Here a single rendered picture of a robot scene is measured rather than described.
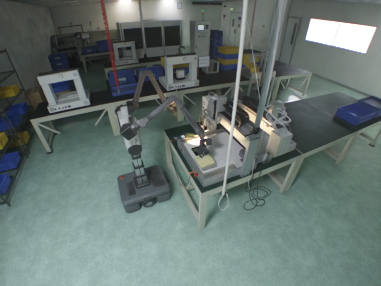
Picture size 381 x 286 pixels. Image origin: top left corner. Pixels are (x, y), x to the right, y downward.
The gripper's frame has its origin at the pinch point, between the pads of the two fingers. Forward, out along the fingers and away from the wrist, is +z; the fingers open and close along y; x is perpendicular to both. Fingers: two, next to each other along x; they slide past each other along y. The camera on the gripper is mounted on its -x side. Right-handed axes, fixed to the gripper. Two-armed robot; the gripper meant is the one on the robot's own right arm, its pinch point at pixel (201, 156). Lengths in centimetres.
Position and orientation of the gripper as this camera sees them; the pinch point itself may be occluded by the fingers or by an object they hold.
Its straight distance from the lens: 196.3
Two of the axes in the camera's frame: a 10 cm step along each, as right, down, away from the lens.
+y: 9.2, -2.4, 3.2
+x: -4.0, -5.5, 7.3
